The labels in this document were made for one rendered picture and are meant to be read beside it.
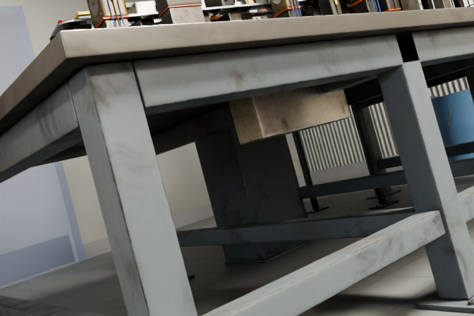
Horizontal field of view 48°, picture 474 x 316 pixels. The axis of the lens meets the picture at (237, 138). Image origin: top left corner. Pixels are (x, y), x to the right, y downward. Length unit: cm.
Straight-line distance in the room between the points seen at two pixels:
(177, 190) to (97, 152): 422
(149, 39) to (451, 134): 369
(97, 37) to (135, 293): 38
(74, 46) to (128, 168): 19
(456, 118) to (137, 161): 367
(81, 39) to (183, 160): 436
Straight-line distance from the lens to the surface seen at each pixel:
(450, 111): 430
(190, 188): 511
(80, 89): 84
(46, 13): 496
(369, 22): 120
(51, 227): 449
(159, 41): 84
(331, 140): 576
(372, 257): 114
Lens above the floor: 47
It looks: 2 degrees up
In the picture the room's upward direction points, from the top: 15 degrees counter-clockwise
